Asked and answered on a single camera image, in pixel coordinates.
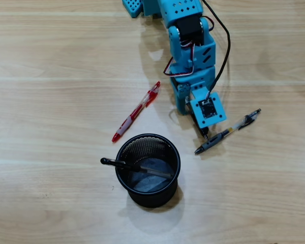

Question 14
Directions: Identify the black pen with silver tip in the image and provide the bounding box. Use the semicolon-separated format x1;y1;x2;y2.
193;114;209;139

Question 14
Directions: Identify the black camera cable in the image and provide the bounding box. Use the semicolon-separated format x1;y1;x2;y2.
201;0;231;101

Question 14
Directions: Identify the teal blue gripper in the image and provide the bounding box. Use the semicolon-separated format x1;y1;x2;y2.
169;66;217;116

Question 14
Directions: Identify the red clear ballpoint pen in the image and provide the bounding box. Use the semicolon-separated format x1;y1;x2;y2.
111;81;161;143

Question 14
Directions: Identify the black mesh pen holder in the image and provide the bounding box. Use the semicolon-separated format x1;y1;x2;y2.
114;132;181;208

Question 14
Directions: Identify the clear pen with black grip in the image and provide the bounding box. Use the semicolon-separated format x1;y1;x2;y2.
100;157;173;178

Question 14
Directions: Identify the teal blue wrist camera mount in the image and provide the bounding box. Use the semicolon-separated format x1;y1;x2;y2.
189;90;227;129

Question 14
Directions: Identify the clear pen with grey grip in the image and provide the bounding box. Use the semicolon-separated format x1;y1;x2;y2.
194;108;262;155

